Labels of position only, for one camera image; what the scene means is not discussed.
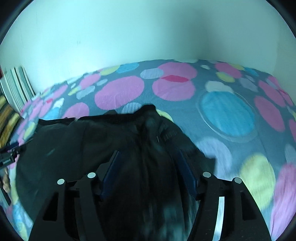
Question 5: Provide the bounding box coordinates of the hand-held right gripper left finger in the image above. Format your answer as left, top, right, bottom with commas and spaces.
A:
28, 150, 121, 241

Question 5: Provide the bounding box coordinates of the black puffer jacket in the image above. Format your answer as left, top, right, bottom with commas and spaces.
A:
15, 104, 216, 241

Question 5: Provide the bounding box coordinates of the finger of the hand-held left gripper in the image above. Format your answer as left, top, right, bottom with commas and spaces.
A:
0, 142, 26, 154

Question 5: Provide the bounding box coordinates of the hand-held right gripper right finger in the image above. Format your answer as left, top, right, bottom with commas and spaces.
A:
177, 150, 272, 241

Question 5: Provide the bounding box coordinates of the striped headboard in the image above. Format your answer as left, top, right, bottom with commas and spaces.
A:
0, 66, 35, 113

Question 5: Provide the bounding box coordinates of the striped brown pillow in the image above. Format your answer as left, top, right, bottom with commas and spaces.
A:
0, 93, 22, 147

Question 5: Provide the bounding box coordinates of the bed with polka dot sheet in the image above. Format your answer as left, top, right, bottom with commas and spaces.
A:
6, 60, 296, 241

